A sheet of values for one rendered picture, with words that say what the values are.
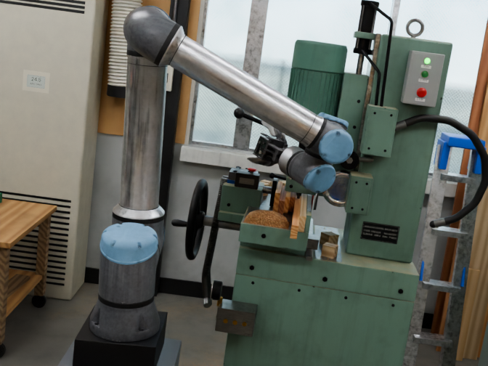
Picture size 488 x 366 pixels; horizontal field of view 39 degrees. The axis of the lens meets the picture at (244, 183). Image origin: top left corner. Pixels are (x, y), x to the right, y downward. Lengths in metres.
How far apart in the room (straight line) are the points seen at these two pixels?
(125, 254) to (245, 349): 0.69
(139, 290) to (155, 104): 0.50
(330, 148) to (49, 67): 2.03
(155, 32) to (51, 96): 1.85
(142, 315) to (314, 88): 0.91
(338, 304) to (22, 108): 1.99
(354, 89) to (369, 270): 0.58
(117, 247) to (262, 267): 0.59
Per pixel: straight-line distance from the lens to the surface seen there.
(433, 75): 2.16
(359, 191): 2.15
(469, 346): 3.78
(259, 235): 2.09
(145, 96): 1.87
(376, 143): 2.14
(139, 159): 1.90
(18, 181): 3.63
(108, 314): 1.85
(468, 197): 3.16
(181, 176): 3.74
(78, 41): 3.46
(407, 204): 2.27
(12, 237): 2.99
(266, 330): 2.27
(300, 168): 1.93
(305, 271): 2.19
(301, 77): 2.24
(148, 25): 1.73
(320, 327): 2.26
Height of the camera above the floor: 1.44
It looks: 12 degrees down
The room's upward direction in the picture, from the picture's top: 8 degrees clockwise
